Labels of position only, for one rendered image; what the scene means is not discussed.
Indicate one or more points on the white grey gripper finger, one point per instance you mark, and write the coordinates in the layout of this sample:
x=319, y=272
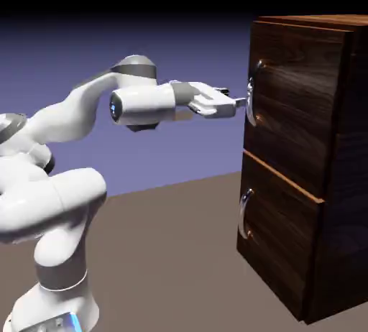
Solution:
x=222, y=90
x=241, y=102

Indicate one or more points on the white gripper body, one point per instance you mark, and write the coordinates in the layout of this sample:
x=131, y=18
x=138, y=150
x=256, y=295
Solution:
x=218, y=105

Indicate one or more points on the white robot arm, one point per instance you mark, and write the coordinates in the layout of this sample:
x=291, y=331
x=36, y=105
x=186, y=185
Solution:
x=57, y=205

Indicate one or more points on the dark wood cabinet door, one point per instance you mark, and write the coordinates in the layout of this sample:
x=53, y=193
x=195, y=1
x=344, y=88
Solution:
x=281, y=245
x=296, y=107

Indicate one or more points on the dark wood cabinet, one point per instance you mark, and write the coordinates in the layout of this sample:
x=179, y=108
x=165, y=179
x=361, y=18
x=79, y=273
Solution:
x=345, y=165

